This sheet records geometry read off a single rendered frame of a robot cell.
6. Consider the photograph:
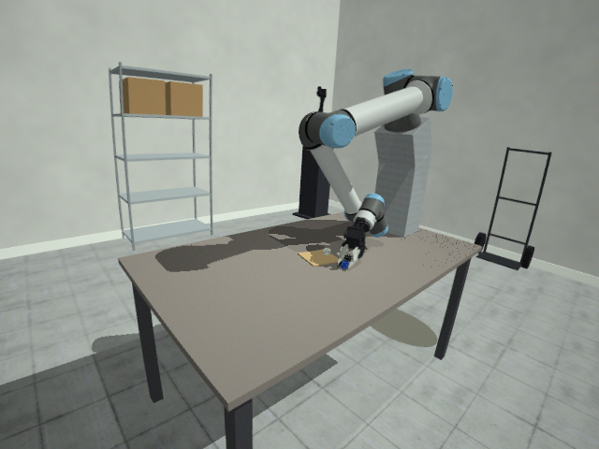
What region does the tan mat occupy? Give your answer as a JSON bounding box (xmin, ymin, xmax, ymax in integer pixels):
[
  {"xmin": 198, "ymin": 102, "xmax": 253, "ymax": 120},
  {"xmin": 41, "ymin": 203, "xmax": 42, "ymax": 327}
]
[{"xmin": 298, "ymin": 250, "xmax": 339, "ymax": 267}]

